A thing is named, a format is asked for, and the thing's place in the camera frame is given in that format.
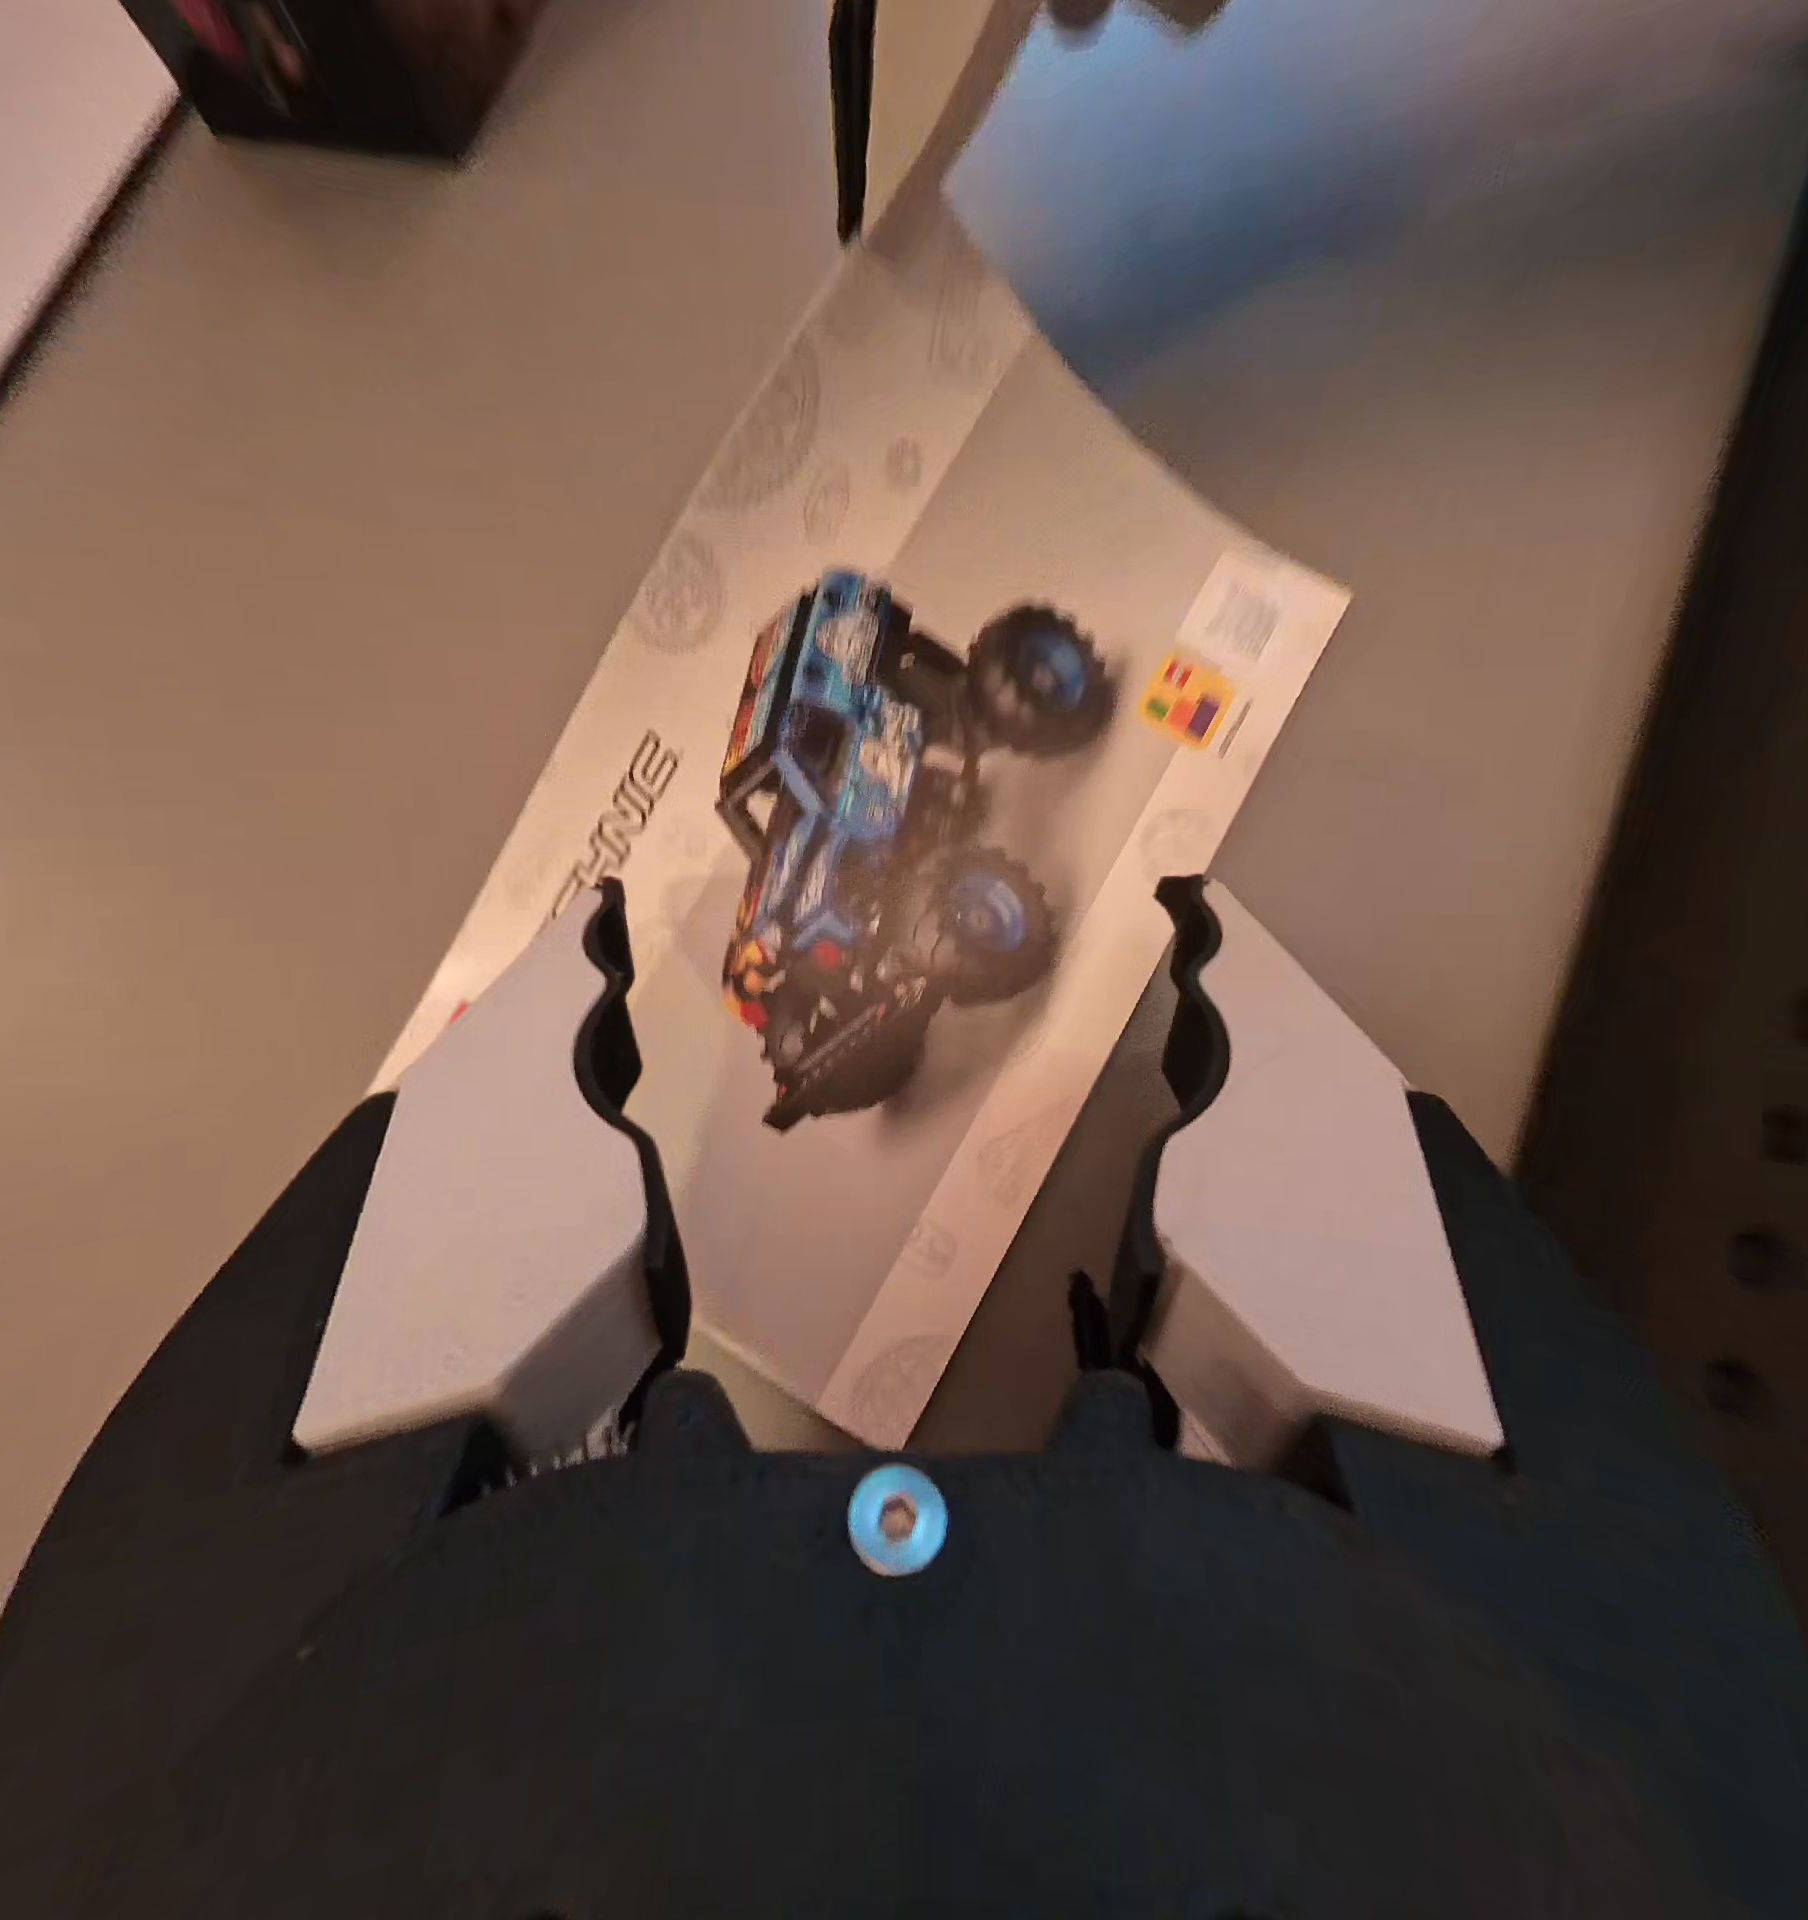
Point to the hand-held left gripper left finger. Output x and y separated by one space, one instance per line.
499 1200

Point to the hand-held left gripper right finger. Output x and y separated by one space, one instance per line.
1323 1230

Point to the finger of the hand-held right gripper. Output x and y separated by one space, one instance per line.
919 90

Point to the toy truck instruction booklet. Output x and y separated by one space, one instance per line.
1069 496

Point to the dark toy truck box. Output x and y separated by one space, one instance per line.
349 75

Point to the grey desk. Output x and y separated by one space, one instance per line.
245 600

